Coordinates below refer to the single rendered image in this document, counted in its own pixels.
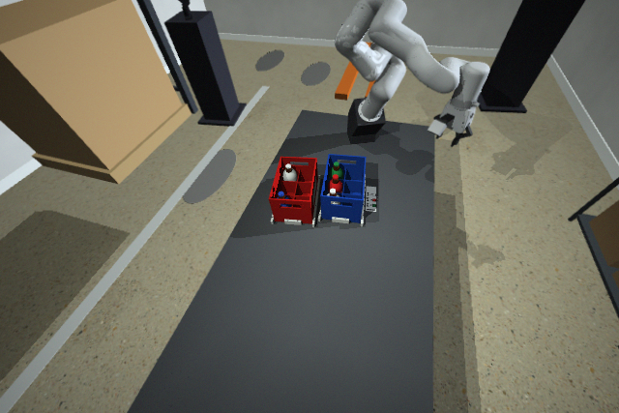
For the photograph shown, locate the blue plastic crate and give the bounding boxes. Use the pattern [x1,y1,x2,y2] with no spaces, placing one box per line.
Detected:
[320,157,366,223]

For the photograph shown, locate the blue bottle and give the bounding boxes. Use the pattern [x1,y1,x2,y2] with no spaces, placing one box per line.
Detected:
[277,192,292,207]

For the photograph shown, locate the white bottle with brown label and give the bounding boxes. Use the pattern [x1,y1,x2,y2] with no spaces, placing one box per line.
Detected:
[327,189,340,205]

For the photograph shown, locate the white pick list card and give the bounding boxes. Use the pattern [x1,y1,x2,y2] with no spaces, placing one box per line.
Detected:
[366,186,376,212]

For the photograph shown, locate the red plastic crate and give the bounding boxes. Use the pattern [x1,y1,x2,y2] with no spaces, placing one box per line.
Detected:
[269,159,318,224]

